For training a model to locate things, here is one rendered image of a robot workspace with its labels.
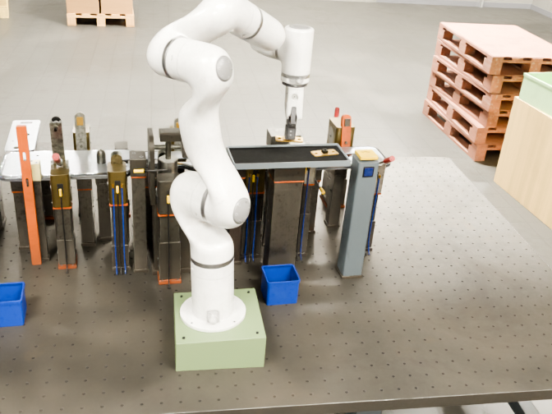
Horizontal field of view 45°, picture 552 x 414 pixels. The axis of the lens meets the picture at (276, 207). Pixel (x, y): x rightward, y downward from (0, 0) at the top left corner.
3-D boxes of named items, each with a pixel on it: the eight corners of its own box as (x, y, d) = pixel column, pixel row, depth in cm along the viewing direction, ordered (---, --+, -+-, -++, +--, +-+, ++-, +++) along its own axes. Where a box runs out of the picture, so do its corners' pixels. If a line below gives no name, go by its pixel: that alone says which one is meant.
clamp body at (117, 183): (130, 258, 233) (126, 161, 215) (131, 275, 224) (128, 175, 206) (111, 259, 231) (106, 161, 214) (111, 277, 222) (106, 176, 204)
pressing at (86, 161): (373, 144, 265) (374, 140, 264) (394, 168, 245) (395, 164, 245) (4, 154, 232) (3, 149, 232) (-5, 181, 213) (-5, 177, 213)
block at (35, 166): (50, 255, 230) (39, 158, 213) (49, 260, 227) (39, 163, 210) (39, 255, 229) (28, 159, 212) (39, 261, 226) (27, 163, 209)
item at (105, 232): (112, 232, 246) (108, 162, 233) (112, 239, 242) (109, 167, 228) (98, 233, 245) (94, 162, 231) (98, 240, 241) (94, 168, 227)
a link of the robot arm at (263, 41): (206, 29, 173) (267, 61, 199) (254, 42, 165) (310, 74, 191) (218, -5, 173) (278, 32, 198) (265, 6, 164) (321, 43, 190)
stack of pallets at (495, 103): (560, 160, 525) (591, 60, 487) (471, 161, 511) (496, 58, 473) (496, 111, 620) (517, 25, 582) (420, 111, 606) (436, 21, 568)
